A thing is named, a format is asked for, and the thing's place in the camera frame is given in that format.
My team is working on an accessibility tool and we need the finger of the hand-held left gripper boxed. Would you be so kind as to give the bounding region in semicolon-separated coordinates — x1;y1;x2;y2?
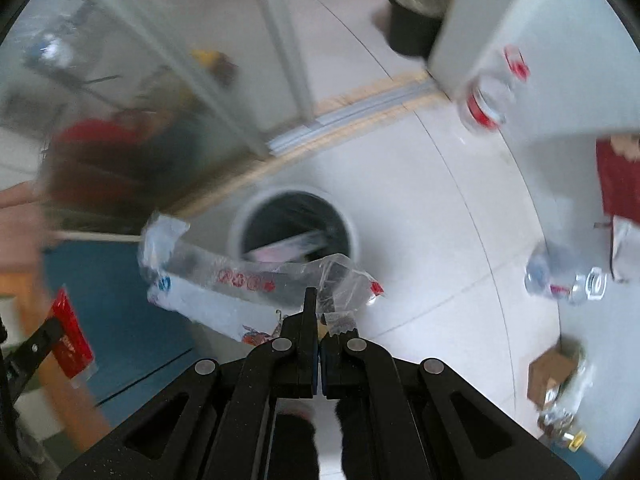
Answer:
0;316;66;413

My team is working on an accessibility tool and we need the dark red bag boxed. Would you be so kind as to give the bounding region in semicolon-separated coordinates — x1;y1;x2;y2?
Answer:
595;136;640;217

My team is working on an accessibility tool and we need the white plastic bag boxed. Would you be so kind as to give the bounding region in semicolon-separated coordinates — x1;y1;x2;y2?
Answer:
609;215;640;283

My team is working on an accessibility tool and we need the blue floor mat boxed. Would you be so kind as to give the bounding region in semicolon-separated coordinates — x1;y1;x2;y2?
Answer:
41;237;203;407

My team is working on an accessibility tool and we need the clear plastic bottle blue cap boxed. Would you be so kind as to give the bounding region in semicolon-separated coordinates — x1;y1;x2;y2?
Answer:
523;241;609;307

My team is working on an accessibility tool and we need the person's left forearm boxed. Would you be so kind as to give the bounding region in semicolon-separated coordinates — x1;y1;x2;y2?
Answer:
0;180;53;273

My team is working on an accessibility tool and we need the glass sliding door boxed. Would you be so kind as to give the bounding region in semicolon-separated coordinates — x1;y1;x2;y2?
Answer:
0;0;321;211

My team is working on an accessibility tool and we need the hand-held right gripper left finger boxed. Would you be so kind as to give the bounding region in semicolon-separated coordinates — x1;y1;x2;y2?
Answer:
57;287;320;480

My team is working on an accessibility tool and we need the black bucket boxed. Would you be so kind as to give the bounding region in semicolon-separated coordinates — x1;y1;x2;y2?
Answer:
384;0;453;59

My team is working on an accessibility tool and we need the white cabinet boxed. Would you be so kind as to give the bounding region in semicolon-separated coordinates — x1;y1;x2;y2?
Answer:
429;0;640;147

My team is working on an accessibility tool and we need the grey round waste bin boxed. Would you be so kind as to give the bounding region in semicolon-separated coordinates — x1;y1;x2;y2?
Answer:
227;186;362;283

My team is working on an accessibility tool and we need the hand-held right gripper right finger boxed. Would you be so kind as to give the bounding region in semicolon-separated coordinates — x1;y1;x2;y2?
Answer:
320;326;577;480

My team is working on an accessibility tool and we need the red snack packet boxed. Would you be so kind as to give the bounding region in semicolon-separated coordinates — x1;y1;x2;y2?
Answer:
46;286;99;388

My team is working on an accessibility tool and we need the red brown broom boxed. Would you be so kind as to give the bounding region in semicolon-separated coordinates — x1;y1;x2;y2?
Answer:
39;110;211;245

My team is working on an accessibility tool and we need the crushed bottle yellow cap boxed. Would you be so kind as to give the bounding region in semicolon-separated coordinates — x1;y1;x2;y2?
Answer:
536;339;597;443

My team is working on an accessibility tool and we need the small brown cardboard box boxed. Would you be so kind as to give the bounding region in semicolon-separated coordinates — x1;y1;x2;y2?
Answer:
527;347;577;407

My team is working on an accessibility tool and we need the clear plastic bag red print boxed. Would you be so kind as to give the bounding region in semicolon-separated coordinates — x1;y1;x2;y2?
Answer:
139;211;387;347

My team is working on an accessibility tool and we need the clear plastic bottle red label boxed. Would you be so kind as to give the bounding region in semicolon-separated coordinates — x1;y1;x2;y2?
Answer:
456;45;532;134

